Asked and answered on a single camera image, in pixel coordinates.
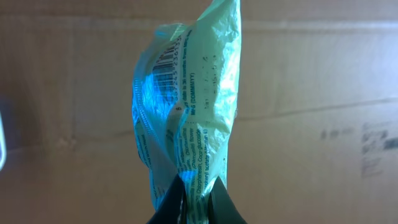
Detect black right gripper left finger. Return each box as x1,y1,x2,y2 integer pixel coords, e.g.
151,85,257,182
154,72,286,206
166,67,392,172
147,175,186,224

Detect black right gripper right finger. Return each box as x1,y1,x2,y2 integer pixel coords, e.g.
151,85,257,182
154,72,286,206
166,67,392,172
208,177,247,224

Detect teal snack packet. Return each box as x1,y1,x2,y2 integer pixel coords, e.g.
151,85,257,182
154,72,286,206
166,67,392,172
132,0,242,223

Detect white barcode scanner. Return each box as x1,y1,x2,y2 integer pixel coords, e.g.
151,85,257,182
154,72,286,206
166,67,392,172
0,115,7,170

